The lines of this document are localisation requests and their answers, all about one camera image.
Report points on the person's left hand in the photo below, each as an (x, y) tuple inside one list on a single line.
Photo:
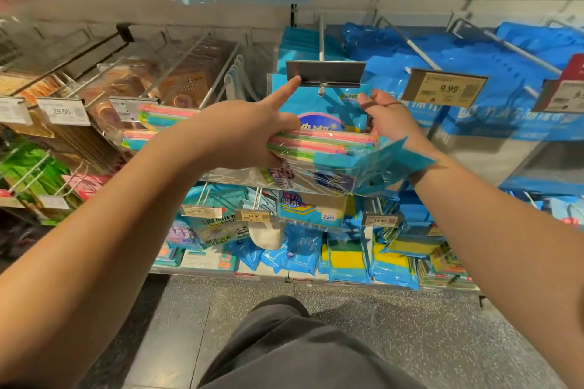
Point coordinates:
[(237, 133)]

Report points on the person's right hand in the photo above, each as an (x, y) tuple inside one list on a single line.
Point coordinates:
[(397, 124)]

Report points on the teal multicolour cloth packets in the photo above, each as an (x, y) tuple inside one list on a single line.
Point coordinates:
[(347, 161), (301, 101)]

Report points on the blue antibacterial cloth packets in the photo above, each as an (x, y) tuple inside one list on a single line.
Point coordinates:
[(388, 47)]

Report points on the person's right forearm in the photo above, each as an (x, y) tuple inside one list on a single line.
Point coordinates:
[(511, 247)]

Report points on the small yellowish shelf tag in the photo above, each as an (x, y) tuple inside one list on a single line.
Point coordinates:
[(255, 216)]

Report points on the person's grey trousers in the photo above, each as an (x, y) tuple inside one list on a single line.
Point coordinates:
[(301, 352)]

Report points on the yellowish price tag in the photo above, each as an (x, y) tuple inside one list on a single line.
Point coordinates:
[(445, 90), (326, 73)]

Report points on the hanging brownish packets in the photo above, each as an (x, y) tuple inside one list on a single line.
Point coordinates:
[(182, 74)]

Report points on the metal peg hook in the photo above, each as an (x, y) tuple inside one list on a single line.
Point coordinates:
[(321, 42), (506, 45), (411, 42)]

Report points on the pale white price tag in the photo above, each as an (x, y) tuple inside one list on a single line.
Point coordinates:
[(64, 112), (128, 109), (14, 111)]

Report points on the blue glove packets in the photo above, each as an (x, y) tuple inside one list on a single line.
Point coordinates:
[(278, 252)]

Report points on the striped sponge packets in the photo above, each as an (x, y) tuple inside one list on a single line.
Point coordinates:
[(429, 252)]

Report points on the yellow green sponge packets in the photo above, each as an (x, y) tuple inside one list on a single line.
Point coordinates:
[(347, 258)]

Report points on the pink goods pile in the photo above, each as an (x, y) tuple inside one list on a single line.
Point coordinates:
[(87, 185)]

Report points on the red white price tag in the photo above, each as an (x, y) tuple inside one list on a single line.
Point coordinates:
[(566, 92)]

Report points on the hanging green packets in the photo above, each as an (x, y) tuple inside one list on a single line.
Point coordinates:
[(32, 174)]

